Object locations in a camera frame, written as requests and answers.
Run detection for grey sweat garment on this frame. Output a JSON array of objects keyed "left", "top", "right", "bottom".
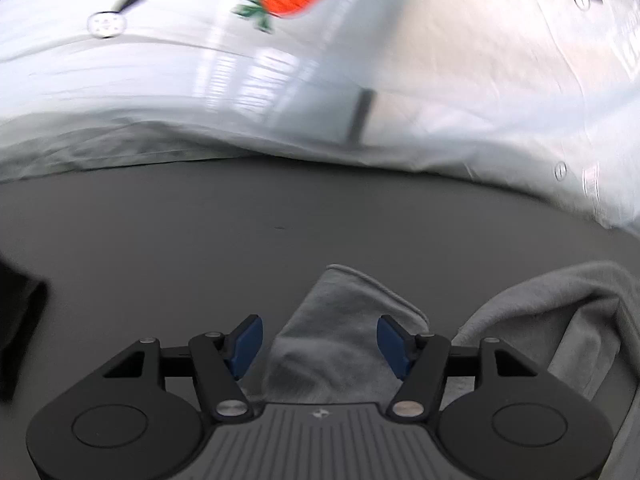
[{"left": 260, "top": 262, "right": 639, "bottom": 479}]

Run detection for black garment pile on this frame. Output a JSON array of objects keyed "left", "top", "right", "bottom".
[{"left": 1, "top": 260, "right": 49, "bottom": 402}]

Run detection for white carrot-print storage bag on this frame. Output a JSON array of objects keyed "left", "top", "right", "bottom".
[{"left": 1, "top": 0, "right": 639, "bottom": 232}]

